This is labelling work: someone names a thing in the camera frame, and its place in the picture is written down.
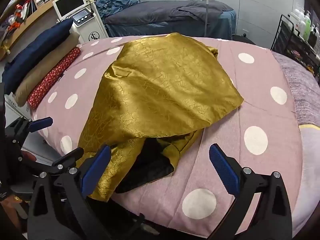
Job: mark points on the gold jacket with black fur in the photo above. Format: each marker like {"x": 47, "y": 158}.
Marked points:
{"x": 162, "y": 85}

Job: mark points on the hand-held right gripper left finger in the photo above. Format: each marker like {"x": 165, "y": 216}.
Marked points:
{"x": 96, "y": 171}

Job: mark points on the cluster of toiletry bottles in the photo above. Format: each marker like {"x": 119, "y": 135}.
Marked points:
{"x": 301, "y": 22}

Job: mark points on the red patterned pillow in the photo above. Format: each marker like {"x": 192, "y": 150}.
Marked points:
{"x": 55, "y": 76}

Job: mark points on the navy blue pillow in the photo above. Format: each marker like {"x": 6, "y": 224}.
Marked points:
{"x": 32, "y": 55}

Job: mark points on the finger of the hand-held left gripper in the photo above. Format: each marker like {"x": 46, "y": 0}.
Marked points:
{"x": 71, "y": 157}
{"x": 40, "y": 124}

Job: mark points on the purple knit blanket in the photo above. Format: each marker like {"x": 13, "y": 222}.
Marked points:
{"x": 305, "y": 92}

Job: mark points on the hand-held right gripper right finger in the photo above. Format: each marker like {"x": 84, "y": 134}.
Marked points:
{"x": 223, "y": 172}

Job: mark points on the blue crumpled cloth pile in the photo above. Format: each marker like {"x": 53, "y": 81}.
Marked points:
{"x": 112, "y": 3}

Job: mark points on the white box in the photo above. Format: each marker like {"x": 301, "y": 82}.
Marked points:
{"x": 20, "y": 110}

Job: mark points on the light pink sheet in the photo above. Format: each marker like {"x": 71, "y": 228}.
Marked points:
{"x": 310, "y": 155}

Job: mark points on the black round stool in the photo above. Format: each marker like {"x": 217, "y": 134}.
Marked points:
{"x": 241, "y": 38}

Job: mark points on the white floor lamp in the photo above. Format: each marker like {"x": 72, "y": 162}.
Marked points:
{"x": 206, "y": 17}

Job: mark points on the pink polka dot blanket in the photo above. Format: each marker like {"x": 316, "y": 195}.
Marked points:
{"x": 250, "y": 105}

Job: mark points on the white machine with screen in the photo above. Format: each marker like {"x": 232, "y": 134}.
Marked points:
{"x": 93, "y": 27}

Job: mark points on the wooden shelf unit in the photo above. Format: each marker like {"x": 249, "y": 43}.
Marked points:
{"x": 32, "y": 17}

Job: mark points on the black trolley rack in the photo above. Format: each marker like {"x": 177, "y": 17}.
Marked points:
{"x": 282, "y": 40}

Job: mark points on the grey and blue bedding pile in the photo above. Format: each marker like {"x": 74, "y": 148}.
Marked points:
{"x": 225, "y": 23}

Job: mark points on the dark grey blanket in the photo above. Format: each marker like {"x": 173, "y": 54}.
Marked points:
{"x": 150, "y": 15}

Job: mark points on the tan pillow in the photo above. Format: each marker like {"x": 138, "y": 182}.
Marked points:
{"x": 42, "y": 76}

